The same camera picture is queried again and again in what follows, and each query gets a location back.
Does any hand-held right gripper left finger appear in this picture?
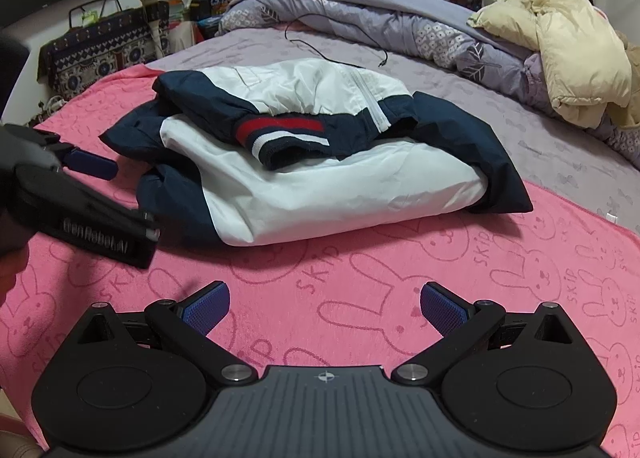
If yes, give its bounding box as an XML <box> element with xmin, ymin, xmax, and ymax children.
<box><xmin>75</xmin><ymin>281</ymin><xmax>258</xmax><ymax>384</ymax></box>

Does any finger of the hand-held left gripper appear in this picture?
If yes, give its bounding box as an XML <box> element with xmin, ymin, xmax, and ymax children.
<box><xmin>60</xmin><ymin>148</ymin><xmax>119</xmax><ymax>182</ymax></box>

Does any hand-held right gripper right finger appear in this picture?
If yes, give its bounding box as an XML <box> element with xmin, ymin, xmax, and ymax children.
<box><xmin>391</xmin><ymin>282</ymin><xmax>576</xmax><ymax>384</ymax></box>

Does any white and navy jacket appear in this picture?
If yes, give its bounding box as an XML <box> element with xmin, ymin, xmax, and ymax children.
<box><xmin>98</xmin><ymin>58</ymin><xmax>534</xmax><ymax>246</ymax></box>

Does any pink rabbit print blanket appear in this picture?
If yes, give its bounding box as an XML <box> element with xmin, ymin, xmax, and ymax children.
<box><xmin>0</xmin><ymin>62</ymin><xmax>640</xmax><ymax>458</ymax></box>

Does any dark patterned cloth cover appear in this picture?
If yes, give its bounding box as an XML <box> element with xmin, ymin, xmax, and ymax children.
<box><xmin>39</xmin><ymin>8</ymin><xmax>171</xmax><ymax>86</ymax></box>

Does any cream down jacket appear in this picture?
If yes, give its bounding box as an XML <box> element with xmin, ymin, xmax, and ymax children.
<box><xmin>467</xmin><ymin>0</ymin><xmax>633</xmax><ymax>129</ymax></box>

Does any purple leaf print duvet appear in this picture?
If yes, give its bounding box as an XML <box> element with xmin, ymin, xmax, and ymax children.
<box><xmin>215</xmin><ymin>0</ymin><xmax>640</xmax><ymax>169</ymax></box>

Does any thin black cable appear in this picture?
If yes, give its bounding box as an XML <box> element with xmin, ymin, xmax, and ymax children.
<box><xmin>284</xmin><ymin>15</ymin><xmax>389</xmax><ymax>68</ymax></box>

